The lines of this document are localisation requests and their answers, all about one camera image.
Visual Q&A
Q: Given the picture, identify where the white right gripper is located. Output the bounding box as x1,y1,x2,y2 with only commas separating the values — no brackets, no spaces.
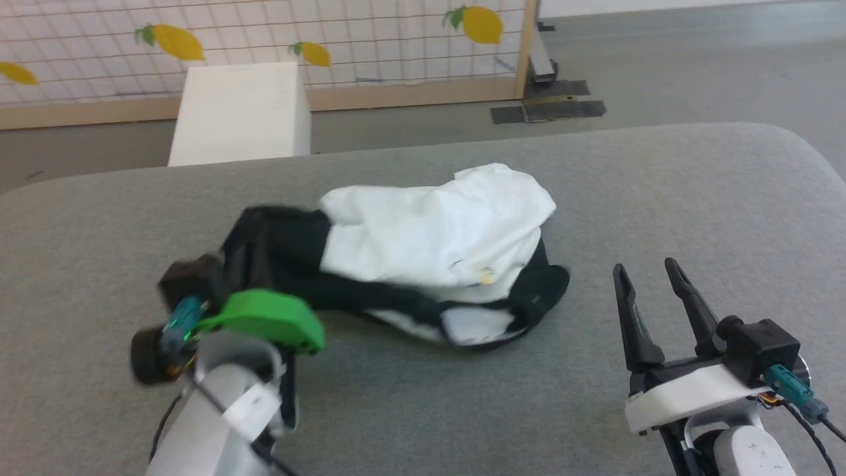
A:
611,258,762,435

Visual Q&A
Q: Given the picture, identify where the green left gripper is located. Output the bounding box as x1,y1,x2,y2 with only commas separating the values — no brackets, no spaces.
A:
197,289,326,355

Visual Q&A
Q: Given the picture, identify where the white and black t-shirt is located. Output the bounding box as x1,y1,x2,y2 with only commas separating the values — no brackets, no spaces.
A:
221,163,570,350

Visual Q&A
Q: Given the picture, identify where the grey upholstered sofa surface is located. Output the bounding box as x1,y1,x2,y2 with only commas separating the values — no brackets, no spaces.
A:
0,122,846,476

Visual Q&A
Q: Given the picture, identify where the white rectangular box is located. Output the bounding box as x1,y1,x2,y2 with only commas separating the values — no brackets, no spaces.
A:
167,61,313,167

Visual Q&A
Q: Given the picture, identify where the long black floor tape patch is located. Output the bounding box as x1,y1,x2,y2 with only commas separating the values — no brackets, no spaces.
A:
525,99,607,123

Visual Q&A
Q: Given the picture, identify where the grey metal partition foot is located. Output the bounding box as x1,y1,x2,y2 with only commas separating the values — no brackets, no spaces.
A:
531,20,560,84

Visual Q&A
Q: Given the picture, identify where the wood framed grid partition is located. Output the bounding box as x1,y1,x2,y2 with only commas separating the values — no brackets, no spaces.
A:
0,0,539,130

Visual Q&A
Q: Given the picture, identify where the teal left camera cable plug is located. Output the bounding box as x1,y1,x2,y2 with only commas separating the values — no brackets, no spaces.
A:
163,296,207,341

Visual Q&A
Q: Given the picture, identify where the teal camera cable plug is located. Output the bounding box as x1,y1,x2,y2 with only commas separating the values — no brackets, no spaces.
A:
163,296,207,341
765,365,829,422

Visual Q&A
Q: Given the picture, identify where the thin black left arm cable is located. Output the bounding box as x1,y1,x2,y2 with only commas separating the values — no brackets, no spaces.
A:
149,377,295,476

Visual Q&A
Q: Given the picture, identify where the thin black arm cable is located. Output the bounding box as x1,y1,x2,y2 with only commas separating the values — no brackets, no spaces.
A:
149,377,295,476
783,397,846,476

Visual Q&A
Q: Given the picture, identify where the teal right camera cable plug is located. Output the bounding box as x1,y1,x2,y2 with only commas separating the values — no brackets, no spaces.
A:
765,365,829,422

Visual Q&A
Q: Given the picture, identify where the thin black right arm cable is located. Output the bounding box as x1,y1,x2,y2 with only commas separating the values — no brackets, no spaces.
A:
783,397,846,476

